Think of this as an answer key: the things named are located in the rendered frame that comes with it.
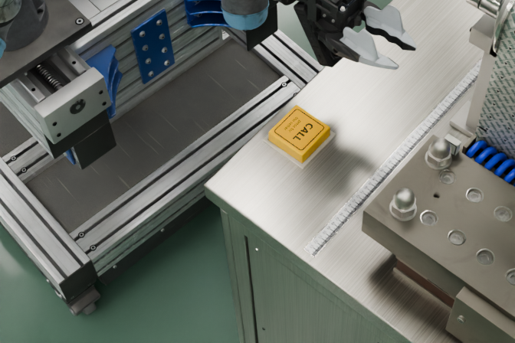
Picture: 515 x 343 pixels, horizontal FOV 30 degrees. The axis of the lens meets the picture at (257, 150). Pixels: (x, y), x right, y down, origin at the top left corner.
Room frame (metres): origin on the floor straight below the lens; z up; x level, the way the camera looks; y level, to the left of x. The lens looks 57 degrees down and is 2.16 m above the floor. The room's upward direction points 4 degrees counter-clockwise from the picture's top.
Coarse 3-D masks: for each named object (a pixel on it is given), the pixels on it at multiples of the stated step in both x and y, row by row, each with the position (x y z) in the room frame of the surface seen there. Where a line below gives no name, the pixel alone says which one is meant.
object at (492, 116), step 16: (496, 64) 0.73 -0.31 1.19; (496, 80) 0.72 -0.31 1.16; (512, 80) 0.71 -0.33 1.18; (496, 96) 0.72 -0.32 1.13; (512, 96) 0.71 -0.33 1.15; (496, 112) 0.72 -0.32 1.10; (512, 112) 0.70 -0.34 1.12; (496, 128) 0.71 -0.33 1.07; (512, 128) 0.70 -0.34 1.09; (496, 144) 0.71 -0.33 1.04; (512, 144) 0.69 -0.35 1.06
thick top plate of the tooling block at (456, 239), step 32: (416, 160) 0.69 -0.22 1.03; (384, 192) 0.65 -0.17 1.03; (416, 192) 0.64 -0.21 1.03; (448, 192) 0.64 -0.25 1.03; (480, 192) 0.64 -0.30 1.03; (512, 192) 0.63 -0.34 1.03; (384, 224) 0.60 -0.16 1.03; (416, 224) 0.59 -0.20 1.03; (448, 224) 0.59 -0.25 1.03; (480, 224) 0.59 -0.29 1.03; (512, 224) 0.58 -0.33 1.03; (416, 256) 0.56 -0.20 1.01; (448, 256) 0.54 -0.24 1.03; (480, 256) 0.54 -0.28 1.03; (512, 256) 0.54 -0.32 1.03; (448, 288) 0.52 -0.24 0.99; (480, 288) 0.50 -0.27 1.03; (512, 288) 0.49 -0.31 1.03
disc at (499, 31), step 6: (510, 0) 0.74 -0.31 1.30; (510, 6) 0.73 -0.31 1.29; (504, 12) 0.73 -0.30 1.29; (510, 12) 0.74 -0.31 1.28; (504, 18) 0.73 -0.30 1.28; (498, 24) 0.73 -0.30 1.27; (504, 24) 0.73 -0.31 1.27; (498, 30) 0.72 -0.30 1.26; (498, 36) 0.72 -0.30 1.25; (498, 42) 0.73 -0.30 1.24
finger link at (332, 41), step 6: (318, 36) 0.88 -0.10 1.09; (324, 36) 0.87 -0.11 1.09; (330, 36) 0.87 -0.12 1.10; (336, 36) 0.87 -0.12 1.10; (342, 36) 0.87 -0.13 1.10; (324, 42) 0.87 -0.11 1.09; (330, 42) 0.86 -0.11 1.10; (336, 42) 0.86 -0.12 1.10; (342, 42) 0.85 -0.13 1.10; (330, 48) 0.85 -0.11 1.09; (336, 48) 0.85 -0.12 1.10; (342, 48) 0.85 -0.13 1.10; (348, 48) 0.84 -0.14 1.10; (336, 54) 0.85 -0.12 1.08; (342, 54) 0.84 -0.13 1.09; (348, 54) 0.84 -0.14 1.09; (354, 54) 0.83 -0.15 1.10; (354, 60) 0.83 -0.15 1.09
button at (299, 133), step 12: (300, 108) 0.87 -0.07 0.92; (288, 120) 0.85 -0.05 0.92; (300, 120) 0.85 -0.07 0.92; (312, 120) 0.84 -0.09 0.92; (276, 132) 0.83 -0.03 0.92; (288, 132) 0.82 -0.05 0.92; (300, 132) 0.82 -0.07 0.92; (312, 132) 0.82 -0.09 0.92; (324, 132) 0.82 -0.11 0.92; (276, 144) 0.82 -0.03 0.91; (288, 144) 0.80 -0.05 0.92; (300, 144) 0.80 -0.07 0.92; (312, 144) 0.80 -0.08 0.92; (300, 156) 0.78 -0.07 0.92
